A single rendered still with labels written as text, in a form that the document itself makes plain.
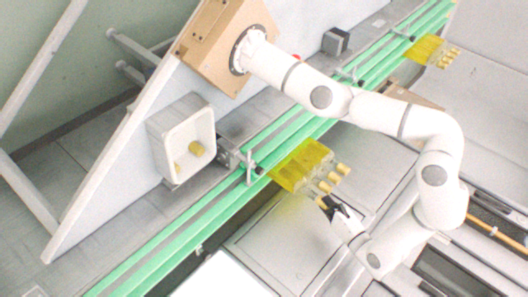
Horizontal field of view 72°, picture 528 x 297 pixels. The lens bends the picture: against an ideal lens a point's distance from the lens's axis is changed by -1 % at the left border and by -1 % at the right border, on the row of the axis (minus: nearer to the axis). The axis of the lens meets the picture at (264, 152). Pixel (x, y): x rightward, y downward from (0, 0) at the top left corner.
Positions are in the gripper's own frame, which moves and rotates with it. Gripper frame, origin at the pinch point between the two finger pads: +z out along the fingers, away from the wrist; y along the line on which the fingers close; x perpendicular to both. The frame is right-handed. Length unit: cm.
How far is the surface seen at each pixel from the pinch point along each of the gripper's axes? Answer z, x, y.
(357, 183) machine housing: 8.6, -27.0, -16.0
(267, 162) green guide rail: 21.4, 10.2, 5.9
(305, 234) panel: -0.5, 6.9, -13.1
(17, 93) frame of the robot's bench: 82, 75, 18
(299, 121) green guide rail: 26.3, -5.8, 13.6
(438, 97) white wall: 210, -502, -304
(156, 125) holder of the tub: 28, 43, 33
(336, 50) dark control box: 49, -41, 19
